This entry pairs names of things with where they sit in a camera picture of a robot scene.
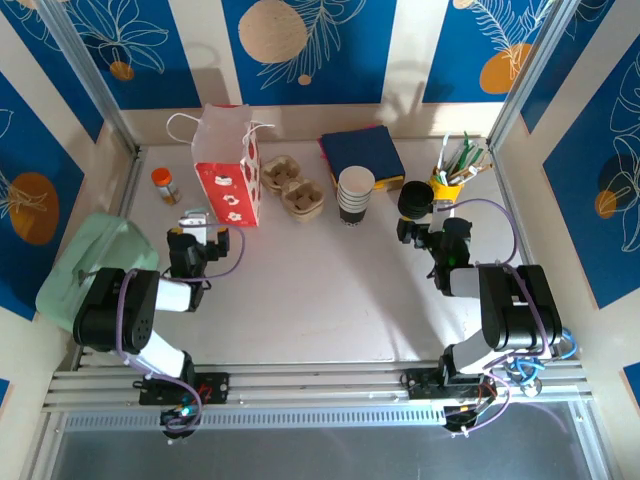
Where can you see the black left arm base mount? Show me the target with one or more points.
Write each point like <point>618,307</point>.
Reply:
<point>215,387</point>

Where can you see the aluminium frame post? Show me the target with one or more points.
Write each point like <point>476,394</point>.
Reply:
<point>84,65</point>
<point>532,75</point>

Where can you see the orange lidded bottle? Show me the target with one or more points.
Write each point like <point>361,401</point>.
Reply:
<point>166,187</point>

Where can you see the stack of cardboard cup carriers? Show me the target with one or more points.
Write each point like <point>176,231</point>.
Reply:
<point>295,192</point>

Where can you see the green zipper pouch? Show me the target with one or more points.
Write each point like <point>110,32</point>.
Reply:
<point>100,245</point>

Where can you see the red white paper gift bag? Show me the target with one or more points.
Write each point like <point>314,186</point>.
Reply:
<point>227,165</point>

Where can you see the green plastic stirrer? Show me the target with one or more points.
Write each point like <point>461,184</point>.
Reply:
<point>465,142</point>

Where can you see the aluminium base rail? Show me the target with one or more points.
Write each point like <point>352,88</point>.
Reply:
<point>320,385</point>

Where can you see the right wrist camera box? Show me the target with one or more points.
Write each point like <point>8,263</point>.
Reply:
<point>441,215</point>

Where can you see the stack of black cup lids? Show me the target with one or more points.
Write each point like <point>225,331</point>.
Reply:
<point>415,200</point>

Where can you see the white wrapped straw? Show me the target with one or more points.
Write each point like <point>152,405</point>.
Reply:
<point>443,152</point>

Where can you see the grey metal panel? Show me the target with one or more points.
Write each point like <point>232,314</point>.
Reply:
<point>320,455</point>

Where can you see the brown cardboard box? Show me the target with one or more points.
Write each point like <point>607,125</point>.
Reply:
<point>390,188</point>

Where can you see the round metal fitting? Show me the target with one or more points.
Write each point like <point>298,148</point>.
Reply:
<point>531,388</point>

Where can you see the stack of coloured paper napkins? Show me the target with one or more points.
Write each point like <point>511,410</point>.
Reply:
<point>362,152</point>

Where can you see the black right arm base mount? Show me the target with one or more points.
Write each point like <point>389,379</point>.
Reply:
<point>420,385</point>

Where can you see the stack of white paper cups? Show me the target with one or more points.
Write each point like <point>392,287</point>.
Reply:
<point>355,195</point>

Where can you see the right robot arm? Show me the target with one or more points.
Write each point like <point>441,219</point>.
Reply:
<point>515,310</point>

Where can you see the wooden stirrer stick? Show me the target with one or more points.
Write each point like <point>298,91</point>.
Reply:
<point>477,169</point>
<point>472,156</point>

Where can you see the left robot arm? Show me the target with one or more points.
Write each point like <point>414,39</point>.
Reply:
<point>110,310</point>

